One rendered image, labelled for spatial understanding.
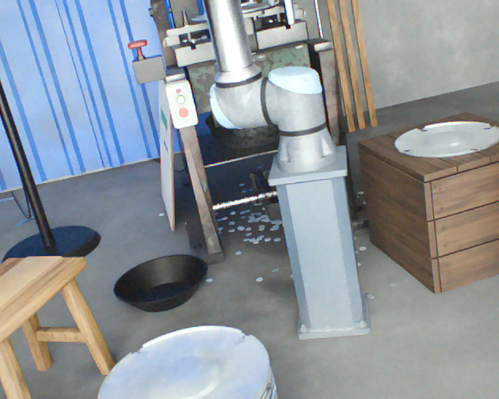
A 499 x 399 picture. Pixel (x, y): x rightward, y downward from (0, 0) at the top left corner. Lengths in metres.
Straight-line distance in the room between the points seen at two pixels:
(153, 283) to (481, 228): 1.03
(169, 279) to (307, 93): 0.92
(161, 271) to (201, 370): 1.07
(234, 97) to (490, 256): 0.83
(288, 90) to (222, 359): 0.65
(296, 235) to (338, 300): 0.21
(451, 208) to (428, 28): 2.12
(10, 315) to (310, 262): 0.70
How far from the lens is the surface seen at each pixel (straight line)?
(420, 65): 3.77
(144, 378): 1.15
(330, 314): 1.68
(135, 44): 2.04
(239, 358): 1.13
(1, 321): 1.48
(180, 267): 2.14
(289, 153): 1.52
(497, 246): 1.88
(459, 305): 1.79
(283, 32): 2.19
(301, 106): 1.49
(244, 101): 1.52
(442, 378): 1.55
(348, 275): 1.63
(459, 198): 1.75
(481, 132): 1.96
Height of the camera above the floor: 0.95
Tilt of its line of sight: 20 degrees down
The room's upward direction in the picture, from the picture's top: 11 degrees counter-clockwise
